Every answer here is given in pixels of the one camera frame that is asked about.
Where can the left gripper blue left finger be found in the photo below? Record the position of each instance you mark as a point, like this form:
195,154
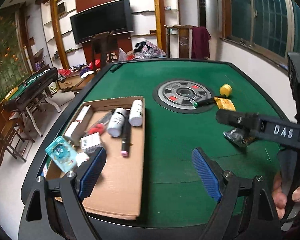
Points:
54,208

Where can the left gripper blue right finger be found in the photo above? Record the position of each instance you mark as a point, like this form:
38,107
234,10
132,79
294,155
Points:
245,208

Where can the silver foil item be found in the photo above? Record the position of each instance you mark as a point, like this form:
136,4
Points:
239,137

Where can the person right hand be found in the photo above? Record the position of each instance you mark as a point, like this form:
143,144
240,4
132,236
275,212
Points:
280,199

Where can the blue cartoon card pack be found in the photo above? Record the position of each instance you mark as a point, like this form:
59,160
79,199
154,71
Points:
62,154

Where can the yellow snack packet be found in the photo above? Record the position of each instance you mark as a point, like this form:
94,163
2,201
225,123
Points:
225,104

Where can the white small box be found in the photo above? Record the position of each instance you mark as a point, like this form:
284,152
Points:
90,142

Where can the yellow round jar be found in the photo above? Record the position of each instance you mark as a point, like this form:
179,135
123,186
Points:
225,90

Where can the black marker green cap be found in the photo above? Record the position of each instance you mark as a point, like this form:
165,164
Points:
205,102

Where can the red round small object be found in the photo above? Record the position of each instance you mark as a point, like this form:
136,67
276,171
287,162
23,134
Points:
97,128

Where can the black marker pink cap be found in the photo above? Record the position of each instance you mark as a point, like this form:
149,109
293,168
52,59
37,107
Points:
126,133

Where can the long white red box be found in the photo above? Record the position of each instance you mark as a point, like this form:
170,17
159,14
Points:
76,130

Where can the brown cardboard box tray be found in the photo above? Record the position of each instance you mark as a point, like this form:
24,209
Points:
118,191

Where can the round silver table centre panel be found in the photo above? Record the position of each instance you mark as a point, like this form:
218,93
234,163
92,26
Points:
180,95

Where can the white medicine bottle green label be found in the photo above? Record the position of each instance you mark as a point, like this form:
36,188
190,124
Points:
136,113

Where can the green framed window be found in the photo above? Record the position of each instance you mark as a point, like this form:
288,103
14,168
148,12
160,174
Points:
269,28

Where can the maroon hanging cloth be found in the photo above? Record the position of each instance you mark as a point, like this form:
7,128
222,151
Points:
200,43

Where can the wooden clothes rack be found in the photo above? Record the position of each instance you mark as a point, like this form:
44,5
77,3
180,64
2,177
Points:
183,33

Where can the floral painted glass panel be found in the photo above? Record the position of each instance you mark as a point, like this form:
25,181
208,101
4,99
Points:
12,66

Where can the white tall air conditioner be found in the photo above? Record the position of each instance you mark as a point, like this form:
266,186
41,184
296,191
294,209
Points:
208,16

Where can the pile of floral clothes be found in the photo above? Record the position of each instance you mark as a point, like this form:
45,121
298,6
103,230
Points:
147,50

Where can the dark wooden chair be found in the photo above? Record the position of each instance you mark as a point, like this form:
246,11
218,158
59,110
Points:
102,39

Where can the black flat television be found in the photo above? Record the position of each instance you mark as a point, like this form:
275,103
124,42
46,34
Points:
115,17

